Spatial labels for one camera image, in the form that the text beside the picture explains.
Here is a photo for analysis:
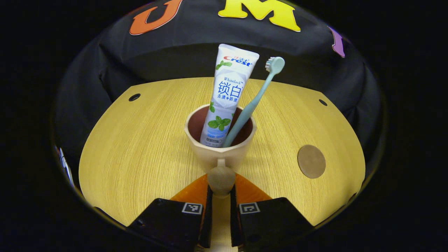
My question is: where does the wooden desktop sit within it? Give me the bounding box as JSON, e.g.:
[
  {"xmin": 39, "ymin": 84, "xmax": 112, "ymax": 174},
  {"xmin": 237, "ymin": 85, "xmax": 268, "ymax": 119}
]
[{"xmin": 78, "ymin": 77, "xmax": 366, "ymax": 252}]

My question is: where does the beige cup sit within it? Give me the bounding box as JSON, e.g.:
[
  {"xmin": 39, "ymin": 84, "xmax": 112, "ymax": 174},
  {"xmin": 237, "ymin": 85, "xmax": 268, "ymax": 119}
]
[{"xmin": 184, "ymin": 104, "xmax": 257, "ymax": 196}]

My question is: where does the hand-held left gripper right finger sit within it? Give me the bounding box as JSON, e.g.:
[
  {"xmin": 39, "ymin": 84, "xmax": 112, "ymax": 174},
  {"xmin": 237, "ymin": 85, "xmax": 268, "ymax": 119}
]
[{"xmin": 229, "ymin": 173, "xmax": 315, "ymax": 252}]

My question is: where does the round brown coaster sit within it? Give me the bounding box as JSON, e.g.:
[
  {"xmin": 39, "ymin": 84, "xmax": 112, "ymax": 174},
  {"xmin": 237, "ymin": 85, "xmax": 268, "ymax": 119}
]
[{"xmin": 297, "ymin": 145, "xmax": 327, "ymax": 179}]

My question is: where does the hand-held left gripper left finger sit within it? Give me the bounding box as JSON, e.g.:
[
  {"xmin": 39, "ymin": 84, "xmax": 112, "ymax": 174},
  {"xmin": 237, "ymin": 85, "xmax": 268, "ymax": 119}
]
[{"xmin": 127, "ymin": 174, "xmax": 213, "ymax": 252}]

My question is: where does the light green toothbrush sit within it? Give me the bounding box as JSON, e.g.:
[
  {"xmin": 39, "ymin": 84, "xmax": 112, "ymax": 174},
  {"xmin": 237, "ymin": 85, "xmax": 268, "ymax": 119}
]
[{"xmin": 222, "ymin": 57, "xmax": 286, "ymax": 148}]

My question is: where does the black backdrop cloth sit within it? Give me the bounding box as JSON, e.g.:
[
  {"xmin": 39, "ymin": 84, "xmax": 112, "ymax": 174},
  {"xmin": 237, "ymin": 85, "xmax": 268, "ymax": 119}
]
[{"xmin": 52, "ymin": 0, "xmax": 384, "ymax": 168}]

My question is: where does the white toothpaste tube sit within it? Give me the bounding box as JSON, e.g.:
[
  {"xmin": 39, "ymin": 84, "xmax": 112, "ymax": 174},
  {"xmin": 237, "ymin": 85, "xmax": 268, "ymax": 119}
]
[{"xmin": 200, "ymin": 43, "xmax": 260, "ymax": 148}]

